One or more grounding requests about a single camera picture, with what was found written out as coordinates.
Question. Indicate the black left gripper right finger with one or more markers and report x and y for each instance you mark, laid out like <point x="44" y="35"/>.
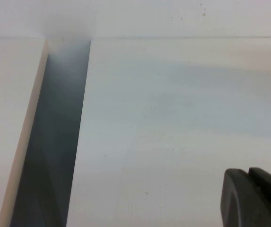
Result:
<point x="270" y="189"/>

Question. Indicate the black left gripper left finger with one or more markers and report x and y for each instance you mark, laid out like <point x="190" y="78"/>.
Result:
<point x="234" y="208"/>

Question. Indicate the white side table beige edge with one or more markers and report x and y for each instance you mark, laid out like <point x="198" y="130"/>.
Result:
<point x="2" y="99"/>

